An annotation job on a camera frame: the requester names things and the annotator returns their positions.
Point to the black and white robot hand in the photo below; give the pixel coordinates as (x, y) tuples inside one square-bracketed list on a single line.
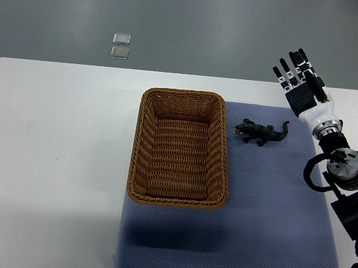
[(307, 96)]

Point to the dark toy crocodile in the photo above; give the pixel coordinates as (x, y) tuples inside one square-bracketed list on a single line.
[(262, 133)]

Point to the brown wicker basket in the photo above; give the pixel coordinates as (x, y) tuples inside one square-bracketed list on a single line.
[(179, 156)]

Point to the blue fabric mat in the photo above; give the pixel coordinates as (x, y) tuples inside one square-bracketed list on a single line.
[(272, 219)]

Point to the upper metal floor plate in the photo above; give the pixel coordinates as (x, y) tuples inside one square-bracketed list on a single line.
[(121, 38)]

